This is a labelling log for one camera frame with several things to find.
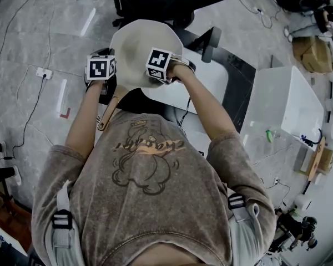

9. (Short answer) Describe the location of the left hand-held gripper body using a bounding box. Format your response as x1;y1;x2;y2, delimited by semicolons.
84;54;119;95

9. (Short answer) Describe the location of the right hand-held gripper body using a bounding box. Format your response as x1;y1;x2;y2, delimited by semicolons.
145;47;196;84

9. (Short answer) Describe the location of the cream frying pan wooden handle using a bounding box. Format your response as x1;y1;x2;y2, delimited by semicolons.
96;19;183;132

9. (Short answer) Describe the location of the person's left forearm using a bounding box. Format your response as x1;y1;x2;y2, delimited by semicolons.
64;80;105;160

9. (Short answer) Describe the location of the person's right forearm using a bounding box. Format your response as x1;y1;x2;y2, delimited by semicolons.
180;73;239;149

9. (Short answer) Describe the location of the person's right hand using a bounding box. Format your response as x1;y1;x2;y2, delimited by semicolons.
166;63;196;84

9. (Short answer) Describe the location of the white square socket box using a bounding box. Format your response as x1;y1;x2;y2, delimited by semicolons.
35;66;53;80

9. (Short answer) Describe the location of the black office chair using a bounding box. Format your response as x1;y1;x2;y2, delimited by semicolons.
110;0;238;63

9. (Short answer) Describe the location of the black sink cabinet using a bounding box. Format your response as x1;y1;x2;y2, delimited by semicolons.
98;28;258;135

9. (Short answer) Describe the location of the white rectangular cabinet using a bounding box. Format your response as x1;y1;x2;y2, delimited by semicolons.
244;65;325;152

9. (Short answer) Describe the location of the brown graphic T-shirt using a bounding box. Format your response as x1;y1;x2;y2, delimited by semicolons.
30;112;277;266

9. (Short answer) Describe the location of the reddish brown wooden furniture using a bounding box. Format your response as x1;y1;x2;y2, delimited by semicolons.
0;188;31;232

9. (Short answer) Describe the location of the black curved tube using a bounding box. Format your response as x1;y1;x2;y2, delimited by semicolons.
299;128;322;146

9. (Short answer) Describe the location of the round wooden board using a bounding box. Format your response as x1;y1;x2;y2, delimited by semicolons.
307;136;326;182

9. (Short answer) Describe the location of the small cardboard box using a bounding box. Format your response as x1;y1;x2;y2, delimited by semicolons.
320;147;333;173

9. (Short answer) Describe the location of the person's neck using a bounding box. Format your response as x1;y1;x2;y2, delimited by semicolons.
133;242;234;266

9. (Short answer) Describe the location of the black floor cable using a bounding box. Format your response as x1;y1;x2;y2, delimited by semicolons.
4;75;47;160

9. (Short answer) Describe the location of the grey backpack strap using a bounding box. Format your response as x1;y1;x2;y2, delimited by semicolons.
51;180;85;266
227;192;261;266

